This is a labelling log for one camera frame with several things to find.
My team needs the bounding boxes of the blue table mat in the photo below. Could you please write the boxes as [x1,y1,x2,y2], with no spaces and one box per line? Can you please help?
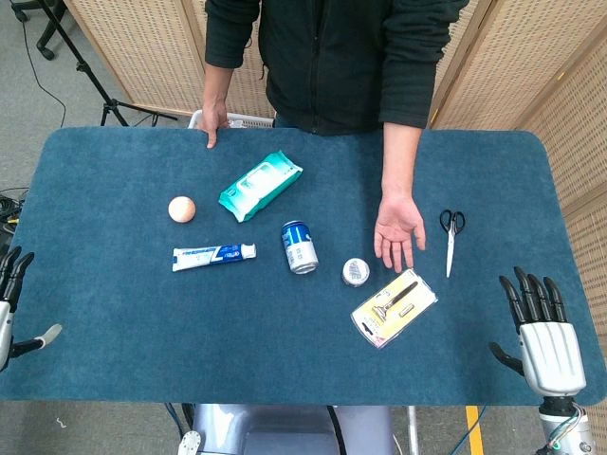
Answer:
[0,125,607,408]

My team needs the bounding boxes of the person's right forearm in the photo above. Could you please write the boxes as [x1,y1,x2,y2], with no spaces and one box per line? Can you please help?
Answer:
[201,61,234,108]

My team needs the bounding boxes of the white plastic basket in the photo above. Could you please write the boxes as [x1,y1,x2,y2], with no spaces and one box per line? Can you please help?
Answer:
[188,109,275,130]

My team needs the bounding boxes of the robot left five-finger hand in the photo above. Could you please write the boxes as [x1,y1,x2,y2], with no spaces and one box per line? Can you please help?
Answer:
[0,246,64,373]

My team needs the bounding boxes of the blue jeans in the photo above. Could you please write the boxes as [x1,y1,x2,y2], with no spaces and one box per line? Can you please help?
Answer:
[273,112,317,132]

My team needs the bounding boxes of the black handled scissors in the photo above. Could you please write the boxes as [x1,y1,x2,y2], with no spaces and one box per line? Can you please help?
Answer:
[438,209,467,280]

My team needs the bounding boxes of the robot right five-finger hand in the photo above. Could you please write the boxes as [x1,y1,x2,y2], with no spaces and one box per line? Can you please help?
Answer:
[488,265,587,397]

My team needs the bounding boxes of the small clear round jar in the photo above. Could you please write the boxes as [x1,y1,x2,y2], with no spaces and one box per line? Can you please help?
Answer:
[341,257,372,287]

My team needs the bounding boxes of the wicker folding screen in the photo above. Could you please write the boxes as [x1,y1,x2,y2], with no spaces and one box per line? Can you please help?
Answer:
[64,0,277,119]
[428,0,607,399]

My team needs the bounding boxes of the thin black floor cable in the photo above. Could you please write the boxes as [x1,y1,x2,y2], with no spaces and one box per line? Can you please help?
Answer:
[21,0,67,129]

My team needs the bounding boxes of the dark cables beside torso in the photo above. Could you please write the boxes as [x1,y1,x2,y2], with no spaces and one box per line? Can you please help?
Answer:
[163,403,196,445]

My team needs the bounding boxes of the white blue toothpaste tube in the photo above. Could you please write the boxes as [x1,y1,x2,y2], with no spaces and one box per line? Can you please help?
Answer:
[171,243,258,273]

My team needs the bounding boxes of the black tripod stand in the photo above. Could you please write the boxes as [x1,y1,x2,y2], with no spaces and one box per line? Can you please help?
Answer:
[37,0,179,128]

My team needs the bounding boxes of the person's right hand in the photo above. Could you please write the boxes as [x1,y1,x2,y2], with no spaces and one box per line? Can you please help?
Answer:
[196,97,231,151]

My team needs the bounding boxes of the blue silver drink can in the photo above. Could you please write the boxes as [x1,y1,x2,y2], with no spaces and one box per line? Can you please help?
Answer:
[280,219,320,276]

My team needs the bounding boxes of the metal table leg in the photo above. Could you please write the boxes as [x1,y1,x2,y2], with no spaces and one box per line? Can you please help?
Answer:
[406,406,421,455]

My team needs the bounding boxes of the bundle of floor cables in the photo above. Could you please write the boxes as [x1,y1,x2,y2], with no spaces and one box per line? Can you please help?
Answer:
[0,187,30,238]

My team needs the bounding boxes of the person's left hand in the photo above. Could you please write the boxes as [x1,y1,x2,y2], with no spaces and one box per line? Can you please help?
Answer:
[373,192,428,274]

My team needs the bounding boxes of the black office chair base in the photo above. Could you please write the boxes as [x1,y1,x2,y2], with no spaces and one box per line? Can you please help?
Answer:
[9,0,61,62]

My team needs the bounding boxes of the black fleece jacket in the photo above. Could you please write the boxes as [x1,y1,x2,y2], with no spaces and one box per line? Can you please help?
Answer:
[203,0,470,137]

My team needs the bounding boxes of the grey robot torso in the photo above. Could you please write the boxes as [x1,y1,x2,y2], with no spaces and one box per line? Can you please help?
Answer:
[177,403,397,455]

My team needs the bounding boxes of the green wet wipes pack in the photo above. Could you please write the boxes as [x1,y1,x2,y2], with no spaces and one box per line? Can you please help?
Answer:
[217,150,304,224]

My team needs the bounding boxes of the razor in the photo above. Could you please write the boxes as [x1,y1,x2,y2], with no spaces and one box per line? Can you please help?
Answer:
[350,267,439,350]

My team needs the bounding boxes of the person's left forearm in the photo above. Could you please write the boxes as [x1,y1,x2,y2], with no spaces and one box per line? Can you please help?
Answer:
[380,121,423,200]

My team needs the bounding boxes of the blue cable under table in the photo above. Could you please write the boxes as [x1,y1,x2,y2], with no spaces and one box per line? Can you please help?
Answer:
[452,405,488,455]

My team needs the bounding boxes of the pale orange ball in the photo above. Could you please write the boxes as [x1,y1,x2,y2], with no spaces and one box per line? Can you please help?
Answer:
[167,195,197,224]

